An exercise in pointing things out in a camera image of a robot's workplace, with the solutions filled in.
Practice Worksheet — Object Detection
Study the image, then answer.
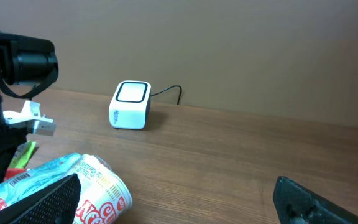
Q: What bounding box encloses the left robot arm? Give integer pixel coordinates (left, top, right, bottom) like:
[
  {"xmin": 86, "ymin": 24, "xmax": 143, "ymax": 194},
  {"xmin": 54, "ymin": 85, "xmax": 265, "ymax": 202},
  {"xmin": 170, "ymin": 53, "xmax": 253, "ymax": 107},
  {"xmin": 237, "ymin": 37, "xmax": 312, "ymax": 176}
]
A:
[{"xmin": 0, "ymin": 31, "xmax": 58, "ymax": 183}]

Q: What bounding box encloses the instant noodle cup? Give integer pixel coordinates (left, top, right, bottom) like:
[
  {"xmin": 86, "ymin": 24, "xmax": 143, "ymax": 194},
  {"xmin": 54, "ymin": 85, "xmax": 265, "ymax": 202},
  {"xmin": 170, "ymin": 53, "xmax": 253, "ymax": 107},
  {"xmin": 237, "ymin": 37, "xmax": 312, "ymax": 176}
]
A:
[{"xmin": 63, "ymin": 154, "xmax": 133, "ymax": 224}]

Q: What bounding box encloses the red stick packet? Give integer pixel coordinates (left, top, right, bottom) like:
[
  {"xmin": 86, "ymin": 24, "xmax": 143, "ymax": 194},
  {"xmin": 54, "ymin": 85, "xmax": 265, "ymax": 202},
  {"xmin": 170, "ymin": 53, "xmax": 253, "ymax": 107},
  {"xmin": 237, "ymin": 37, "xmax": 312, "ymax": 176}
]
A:
[{"xmin": 3, "ymin": 168, "xmax": 27, "ymax": 182}]

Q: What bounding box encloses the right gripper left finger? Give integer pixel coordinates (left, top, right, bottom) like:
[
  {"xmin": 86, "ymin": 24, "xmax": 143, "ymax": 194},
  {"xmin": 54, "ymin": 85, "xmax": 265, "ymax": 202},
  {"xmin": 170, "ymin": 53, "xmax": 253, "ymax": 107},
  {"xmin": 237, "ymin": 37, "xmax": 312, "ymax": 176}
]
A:
[{"xmin": 0, "ymin": 174, "xmax": 81, "ymax": 224}]

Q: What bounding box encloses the scanner black cable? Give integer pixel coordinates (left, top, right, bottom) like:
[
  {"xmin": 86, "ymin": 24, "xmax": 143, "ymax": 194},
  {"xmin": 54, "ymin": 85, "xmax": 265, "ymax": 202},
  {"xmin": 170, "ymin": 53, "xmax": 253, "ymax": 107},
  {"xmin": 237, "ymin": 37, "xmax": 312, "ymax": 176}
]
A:
[{"xmin": 150, "ymin": 85, "xmax": 183, "ymax": 106}]

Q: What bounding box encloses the teal tissue pack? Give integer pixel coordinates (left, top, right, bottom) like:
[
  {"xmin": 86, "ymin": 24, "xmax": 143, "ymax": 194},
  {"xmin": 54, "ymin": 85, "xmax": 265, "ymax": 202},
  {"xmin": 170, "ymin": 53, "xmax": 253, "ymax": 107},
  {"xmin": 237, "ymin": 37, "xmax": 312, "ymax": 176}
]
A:
[{"xmin": 0, "ymin": 153, "xmax": 81, "ymax": 206}]

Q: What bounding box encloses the white barcode scanner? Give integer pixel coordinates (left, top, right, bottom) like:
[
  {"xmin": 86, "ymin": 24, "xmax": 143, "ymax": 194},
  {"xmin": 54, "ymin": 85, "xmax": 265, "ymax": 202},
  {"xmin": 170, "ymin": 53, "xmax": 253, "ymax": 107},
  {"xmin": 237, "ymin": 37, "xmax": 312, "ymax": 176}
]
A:
[{"xmin": 109, "ymin": 80, "xmax": 152, "ymax": 130}]

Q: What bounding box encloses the green snack bag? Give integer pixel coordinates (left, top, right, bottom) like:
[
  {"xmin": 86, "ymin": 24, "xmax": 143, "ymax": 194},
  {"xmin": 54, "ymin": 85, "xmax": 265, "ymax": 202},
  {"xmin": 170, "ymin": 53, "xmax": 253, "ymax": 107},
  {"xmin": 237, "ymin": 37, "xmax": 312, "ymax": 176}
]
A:
[{"xmin": 9, "ymin": 141, "xmax": 37, "ymax": 169}]

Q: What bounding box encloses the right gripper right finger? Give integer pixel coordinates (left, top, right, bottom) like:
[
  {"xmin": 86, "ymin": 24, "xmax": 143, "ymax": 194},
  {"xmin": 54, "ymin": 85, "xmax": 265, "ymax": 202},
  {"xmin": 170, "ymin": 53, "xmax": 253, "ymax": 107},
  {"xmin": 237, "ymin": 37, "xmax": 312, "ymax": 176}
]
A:
[{"xmin": 273, "ymin": 176, "xmax": 358, "ymax": 224}]

